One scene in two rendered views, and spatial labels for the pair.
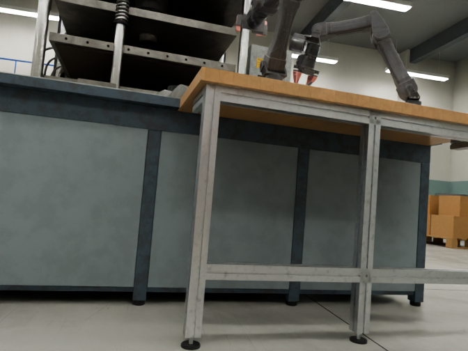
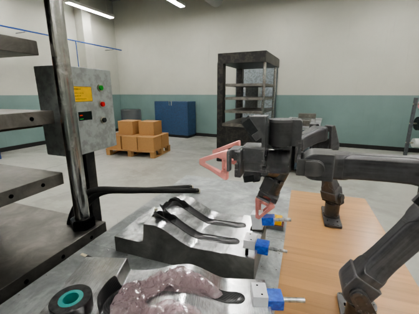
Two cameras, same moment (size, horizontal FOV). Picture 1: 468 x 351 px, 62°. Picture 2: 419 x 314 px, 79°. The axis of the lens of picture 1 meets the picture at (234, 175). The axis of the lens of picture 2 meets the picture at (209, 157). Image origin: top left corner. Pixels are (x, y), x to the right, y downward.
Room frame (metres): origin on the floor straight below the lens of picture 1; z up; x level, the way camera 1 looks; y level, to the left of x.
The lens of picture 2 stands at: (1.36, 0.50, 1.36)
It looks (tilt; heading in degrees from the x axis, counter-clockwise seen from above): 14 degrees down; 306
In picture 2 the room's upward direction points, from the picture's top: straight up
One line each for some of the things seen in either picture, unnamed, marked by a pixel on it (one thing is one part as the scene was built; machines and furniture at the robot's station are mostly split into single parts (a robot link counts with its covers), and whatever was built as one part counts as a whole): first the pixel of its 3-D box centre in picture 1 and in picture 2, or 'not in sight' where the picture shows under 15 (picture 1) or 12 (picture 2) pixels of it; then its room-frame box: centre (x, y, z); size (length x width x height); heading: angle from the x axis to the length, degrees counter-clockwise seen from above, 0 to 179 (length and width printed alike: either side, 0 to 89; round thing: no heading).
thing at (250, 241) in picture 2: not in sight; (265, 247); (1.62, -0.17, 0.89); 0.13 x 0.05 x 0.05; 16
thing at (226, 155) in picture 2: (242, 26); (219, 161); (1.68, 0.02, 1.20); 0.09 x 0.07 x 0.07; 16
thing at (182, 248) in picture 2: not in sight; (192, 228); (1.90, -0.15, 0.87); 0.50 x 0.26 x 0.14; 16
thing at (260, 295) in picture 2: not in sight; (278, 299); (1.53, -0.03, 0.85); 0.13 x 0.05 x 0.05; 33
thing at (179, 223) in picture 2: not in sight; (195, 218); (1.88, -0.14, 0.92); 0.35 x 0.16 x 0.09; 16
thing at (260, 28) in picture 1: (255, 21); (252, 159); (1.62, -0.04, 1.20); 0.10 x 0.07 x 0.07; 106
